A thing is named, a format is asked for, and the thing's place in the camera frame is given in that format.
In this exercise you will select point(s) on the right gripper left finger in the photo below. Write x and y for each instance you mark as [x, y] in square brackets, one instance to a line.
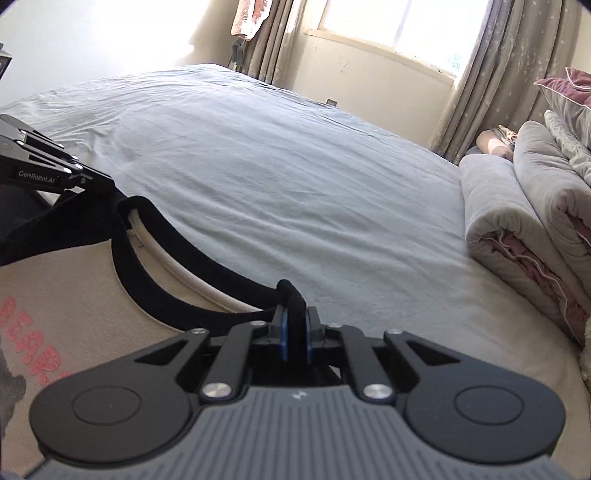
[191, 399]

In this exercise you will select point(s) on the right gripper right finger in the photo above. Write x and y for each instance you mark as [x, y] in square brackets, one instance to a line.
[463, 407]

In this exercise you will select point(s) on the beige black raglan bear shirt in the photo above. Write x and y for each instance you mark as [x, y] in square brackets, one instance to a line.
[92, 278]

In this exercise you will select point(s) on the lower folded grey quilt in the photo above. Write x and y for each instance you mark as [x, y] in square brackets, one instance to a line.
[504, 233]

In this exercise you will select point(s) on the folded grey quilt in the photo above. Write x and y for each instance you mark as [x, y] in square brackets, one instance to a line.
[560, 197]
[504, 233]

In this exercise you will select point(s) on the grey bed sheet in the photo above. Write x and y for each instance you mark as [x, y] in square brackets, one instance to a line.
[368, 226]

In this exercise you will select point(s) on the upper folded grey quilt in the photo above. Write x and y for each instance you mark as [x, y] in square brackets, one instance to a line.
[560, 197]

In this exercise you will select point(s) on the grey left window curtain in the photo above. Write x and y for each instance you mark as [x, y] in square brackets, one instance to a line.
[269, 56]

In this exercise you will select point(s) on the grey window curtain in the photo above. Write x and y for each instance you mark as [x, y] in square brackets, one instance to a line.
[269, 56]
[519, 43]

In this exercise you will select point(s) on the pink hanging cloth bag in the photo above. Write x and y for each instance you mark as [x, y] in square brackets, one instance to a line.
[249, 17]

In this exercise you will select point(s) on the light grey patterned quilt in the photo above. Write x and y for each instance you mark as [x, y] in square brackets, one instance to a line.
[577, 154]

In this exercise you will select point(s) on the grey right window curtain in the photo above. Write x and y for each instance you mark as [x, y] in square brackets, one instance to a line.
[519, 43]

